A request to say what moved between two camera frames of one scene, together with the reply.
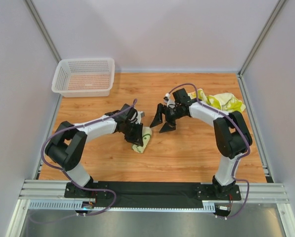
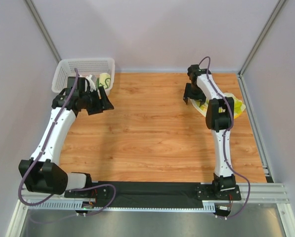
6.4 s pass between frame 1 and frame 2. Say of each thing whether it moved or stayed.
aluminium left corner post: stayed
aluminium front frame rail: stayed
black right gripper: moved
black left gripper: moved
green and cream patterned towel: moved
